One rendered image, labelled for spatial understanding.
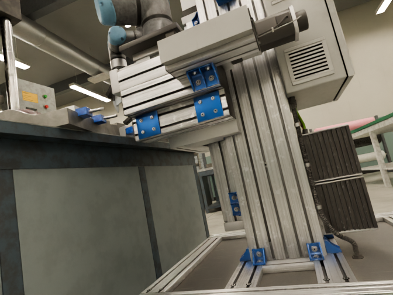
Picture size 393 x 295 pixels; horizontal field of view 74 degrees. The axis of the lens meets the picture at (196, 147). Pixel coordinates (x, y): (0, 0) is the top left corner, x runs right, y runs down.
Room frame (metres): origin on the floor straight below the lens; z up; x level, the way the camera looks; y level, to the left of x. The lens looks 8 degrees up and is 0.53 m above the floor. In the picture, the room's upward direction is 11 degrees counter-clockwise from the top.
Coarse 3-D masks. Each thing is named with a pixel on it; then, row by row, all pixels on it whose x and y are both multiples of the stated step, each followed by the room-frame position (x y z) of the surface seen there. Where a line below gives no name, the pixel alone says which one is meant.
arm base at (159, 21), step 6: (150, 18) 0.84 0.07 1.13; (156, 18) 0.84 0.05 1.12; (162, 18) 0.84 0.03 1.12; (168, 18) 0.86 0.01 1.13; (144, 24) 0.86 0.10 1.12; (150, 24) 0.84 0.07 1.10; (156, 24) 0.83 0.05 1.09; (162, 24) 0.84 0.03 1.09; (168, 24) 0.85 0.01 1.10; (144, 30) 0.85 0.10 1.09; (150, 30) 0.83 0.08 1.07
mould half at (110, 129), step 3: (108, 123) 1.15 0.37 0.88; (117, 123) 1.20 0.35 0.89; (105, 126) 1.13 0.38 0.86; (108, 126) 1.14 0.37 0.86; (111, 126) 1.16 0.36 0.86; (114, 126) 1.18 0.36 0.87; (117, 126) 1.20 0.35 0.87; (120, 126) 1.22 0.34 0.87; (105, 129) 1.12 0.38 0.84; (108, 129) 1.14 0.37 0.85; (111, 129) 1.16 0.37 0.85; (114, 129) 1.18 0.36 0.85; (117, 129) 1.19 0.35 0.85; (108, 132) 1.14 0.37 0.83; (111, 132) 1.15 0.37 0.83; (114, 132) 1.17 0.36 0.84; (117, 132) 1.19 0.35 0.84
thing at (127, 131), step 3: (123, 126) 1.16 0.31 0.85; (126, 126) 1.17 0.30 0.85; (129, 126) 1.18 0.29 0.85; (132, 126) 1.14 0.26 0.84; (120, 129) 1.17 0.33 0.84; (123, 129) 1.16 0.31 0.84; (126, 129) 1.15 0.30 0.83; (129, 129) 1.14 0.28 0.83; (132, 129) 1.14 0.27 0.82; (120, 132) 1.17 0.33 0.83; (123, 132) 1.16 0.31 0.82; (126, 132) 1.15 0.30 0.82; (129, 132) 1.14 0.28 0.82; (132, 132) 1.15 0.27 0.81; (120, 135) 1.17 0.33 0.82; (123, 135) 1.16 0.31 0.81; (126, 135) 1.16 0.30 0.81; (129, 135) 1.17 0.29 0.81; (132, 135) 1.19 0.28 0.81
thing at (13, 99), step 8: (0, 24) 1.50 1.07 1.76; (8, 24) 1.50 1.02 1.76; (8, 32) 1.50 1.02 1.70; (8, 40) 1.50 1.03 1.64; (8, 48) 1.49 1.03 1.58; (8, 56) 1.49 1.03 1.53; (8, 64) 1.49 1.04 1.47; (8, 72) 1.49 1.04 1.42; (8, 80) 1.49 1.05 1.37; (16, 80) 1.52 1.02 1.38; (8, 88) 1.49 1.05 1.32; (16, 88) 1.51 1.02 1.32; (8, 96) 1.49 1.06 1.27; (16, 96) 1.51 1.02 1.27; (8, 104) 1.49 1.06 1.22; (16, 104) 1.50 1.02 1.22
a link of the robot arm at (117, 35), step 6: (114, 30) 1.02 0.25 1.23; (120, 30) 1.03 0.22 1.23; (126, 30) 1.07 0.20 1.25; (132, 30) 1.07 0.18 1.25; (108, 36) 1.03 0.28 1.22; (114, 36) 1.02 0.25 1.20; (120, 36) 1.03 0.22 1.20; (126, 36) 1.05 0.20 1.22; (132, 36) 1.06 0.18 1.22; (108, 42) 1.08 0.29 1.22; (114, 42) 1.04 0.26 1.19; (120, 42) 1.04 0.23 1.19; (126, 42) 1.06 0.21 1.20; (114, 48) 1.08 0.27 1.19
